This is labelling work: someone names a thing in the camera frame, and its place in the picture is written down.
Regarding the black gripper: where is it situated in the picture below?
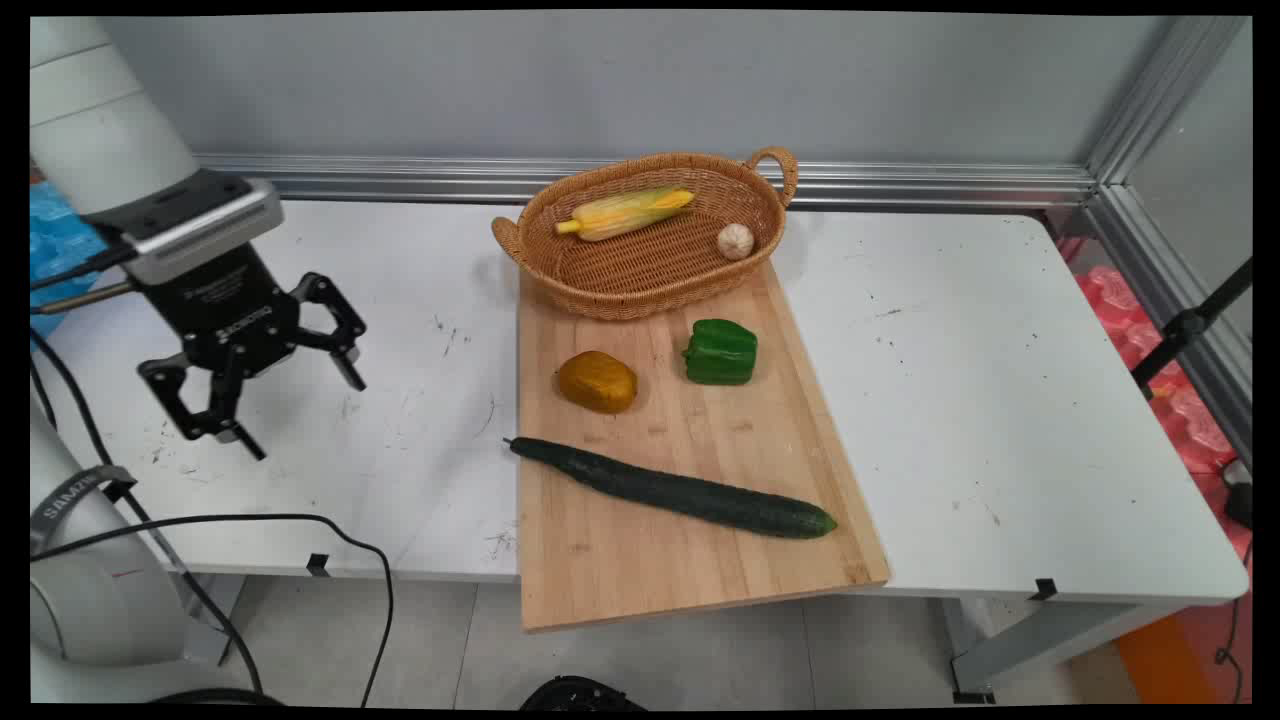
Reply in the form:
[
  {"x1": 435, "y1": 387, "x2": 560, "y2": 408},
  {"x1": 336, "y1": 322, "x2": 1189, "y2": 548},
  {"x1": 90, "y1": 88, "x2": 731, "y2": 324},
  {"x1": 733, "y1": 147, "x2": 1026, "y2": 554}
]
[{"x1": 130, "y1": 243, "x2": 368, "y2": 463}]

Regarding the long dark green cucumber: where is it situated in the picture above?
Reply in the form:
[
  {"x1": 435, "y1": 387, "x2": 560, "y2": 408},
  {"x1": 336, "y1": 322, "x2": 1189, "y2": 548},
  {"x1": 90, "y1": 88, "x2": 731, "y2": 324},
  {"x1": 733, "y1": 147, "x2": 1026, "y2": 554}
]
[{"x1": 503, "y1": 436, "x2": 839, "y2": 541}]

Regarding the blue plastic bottle pack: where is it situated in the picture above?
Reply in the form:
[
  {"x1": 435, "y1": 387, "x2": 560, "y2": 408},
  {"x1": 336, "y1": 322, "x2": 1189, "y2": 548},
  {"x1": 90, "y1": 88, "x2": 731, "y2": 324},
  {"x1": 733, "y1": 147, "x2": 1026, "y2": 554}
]
[{"x1": 30, "y1": 180, "x2": 109, "y2": 341}]

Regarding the brown yellow potato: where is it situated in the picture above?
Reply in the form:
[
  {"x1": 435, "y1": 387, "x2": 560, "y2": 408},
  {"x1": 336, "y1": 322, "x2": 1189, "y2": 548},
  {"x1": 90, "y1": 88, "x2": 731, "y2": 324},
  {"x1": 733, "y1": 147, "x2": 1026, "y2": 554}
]
[{"x1": 556, "y1": 350, "x2": 639, "y2": 415}]

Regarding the yellow corn cob with husk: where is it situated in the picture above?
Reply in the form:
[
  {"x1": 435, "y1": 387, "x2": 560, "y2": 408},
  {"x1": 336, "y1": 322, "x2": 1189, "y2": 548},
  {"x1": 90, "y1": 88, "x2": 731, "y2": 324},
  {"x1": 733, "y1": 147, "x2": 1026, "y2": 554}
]
[{"x1": 555, "y1": 187, "x2": 696, "y2": 243}]

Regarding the light wooden cutting board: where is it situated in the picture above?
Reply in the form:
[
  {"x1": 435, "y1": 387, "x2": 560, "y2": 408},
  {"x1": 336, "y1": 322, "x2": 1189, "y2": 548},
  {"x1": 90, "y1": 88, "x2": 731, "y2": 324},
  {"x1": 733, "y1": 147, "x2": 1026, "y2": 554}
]
[{"x1": 516, "y1": 258, "x2": 891, "y2": 633}]

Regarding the round black object on floor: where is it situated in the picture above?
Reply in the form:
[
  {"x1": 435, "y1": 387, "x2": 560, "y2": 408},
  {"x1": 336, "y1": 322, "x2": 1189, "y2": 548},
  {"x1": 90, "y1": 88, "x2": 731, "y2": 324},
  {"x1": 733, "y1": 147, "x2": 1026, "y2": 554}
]
[{"x1": 518, "y1": 675, "x2": 649, "y2": 712}]

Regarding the green bell pepper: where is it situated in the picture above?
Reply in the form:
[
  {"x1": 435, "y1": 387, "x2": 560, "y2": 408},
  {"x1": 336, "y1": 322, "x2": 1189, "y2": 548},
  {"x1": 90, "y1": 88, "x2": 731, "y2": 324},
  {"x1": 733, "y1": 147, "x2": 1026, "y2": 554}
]
[{"x1": 683, "y1": 318, "x2": 759, "y2": 386}]

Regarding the grey metal table leg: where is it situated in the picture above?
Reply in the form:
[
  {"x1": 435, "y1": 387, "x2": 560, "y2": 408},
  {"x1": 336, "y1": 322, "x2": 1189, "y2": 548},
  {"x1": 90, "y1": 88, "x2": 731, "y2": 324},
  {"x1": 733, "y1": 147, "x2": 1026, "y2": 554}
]
[{"x1": 943, "y1": 596, "x2": 1193, "y2": 704}]

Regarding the red pink plastic bottle pack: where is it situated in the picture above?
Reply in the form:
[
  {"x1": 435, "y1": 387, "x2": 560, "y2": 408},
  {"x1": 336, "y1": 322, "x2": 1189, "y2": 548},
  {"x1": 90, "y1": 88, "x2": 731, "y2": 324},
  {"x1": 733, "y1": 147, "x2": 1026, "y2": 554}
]
[{"x1": 1060, "y1": 236, "x2": 1253, "y2": 561}]

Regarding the black tripod pole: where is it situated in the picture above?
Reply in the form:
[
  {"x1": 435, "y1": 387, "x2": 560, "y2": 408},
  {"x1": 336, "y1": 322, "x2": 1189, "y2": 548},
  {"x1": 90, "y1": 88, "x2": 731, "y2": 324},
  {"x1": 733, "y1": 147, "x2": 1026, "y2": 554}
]
[{"x1": 1130, "y1": 257, "x2": 1253, "y2": 398}]

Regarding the long looping black cable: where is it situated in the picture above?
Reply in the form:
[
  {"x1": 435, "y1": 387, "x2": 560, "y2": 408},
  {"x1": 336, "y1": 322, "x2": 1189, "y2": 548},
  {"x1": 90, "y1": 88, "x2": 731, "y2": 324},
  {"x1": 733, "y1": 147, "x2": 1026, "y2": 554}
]
[{"x1": 30, "y1": 513, "x2": 396, "y2": 708}]

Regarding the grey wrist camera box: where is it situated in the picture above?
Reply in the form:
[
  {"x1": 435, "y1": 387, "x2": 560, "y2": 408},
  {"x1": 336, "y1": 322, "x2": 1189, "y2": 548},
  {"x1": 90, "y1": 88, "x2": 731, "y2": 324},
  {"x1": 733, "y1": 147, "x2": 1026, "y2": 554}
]
[{"x1": 82, "y1": 169, "x2": 287, "y2": 287}]

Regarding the black cable along robot base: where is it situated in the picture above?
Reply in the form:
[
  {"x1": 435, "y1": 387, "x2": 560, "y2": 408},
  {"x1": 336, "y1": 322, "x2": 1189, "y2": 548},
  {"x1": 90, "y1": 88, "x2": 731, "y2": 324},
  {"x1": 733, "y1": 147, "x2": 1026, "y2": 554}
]
[{"x1": 30, "y1": 328, "x2": 266, "y2": 698}]

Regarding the black cable to wrist camera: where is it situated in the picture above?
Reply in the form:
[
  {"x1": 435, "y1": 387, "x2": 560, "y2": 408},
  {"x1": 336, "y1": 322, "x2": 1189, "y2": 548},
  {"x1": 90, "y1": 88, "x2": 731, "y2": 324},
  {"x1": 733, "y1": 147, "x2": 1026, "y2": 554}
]
[{"x1": 30, "y1": 245, "x2": 139, "y2": 293}]

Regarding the grey strap with white print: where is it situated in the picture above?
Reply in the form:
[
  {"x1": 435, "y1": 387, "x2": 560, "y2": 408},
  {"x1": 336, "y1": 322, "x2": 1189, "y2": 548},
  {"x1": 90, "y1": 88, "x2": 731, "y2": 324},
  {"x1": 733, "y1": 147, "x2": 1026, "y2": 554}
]
[{"x1": 30, "y1": 464, "x2": 138, "y2": 553}]

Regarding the woven wicker basket with handles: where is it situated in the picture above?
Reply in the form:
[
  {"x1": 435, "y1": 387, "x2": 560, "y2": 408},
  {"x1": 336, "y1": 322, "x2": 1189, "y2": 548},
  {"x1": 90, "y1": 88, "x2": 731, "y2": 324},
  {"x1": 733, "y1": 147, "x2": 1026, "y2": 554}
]
[{"x1": 491, "y1": 146, "x2": 799, "y2": 322}]

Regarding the horizontal aluminium frame rail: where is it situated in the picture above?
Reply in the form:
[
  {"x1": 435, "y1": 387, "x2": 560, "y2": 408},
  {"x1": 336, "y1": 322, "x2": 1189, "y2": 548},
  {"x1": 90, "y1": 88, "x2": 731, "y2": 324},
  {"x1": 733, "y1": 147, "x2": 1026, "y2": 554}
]
[{"x1": 193, "y1": 152, "x2": 1098, "y2": 212}]

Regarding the slanted aluminium frame rail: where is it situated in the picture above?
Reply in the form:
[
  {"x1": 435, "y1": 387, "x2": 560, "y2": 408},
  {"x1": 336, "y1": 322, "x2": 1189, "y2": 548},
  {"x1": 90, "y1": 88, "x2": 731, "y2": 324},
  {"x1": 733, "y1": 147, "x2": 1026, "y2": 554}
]
[{"x1": 1083, "y1": 15, "x2": 1253, "y2": 471}]

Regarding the small black device with cable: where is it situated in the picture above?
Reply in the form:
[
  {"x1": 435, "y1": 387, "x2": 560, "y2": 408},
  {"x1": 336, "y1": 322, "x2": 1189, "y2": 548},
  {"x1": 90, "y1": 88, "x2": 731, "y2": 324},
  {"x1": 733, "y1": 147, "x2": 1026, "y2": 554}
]
[{"x1": 1222, "y1": 460, "x2": 1253, "y2": 532}]

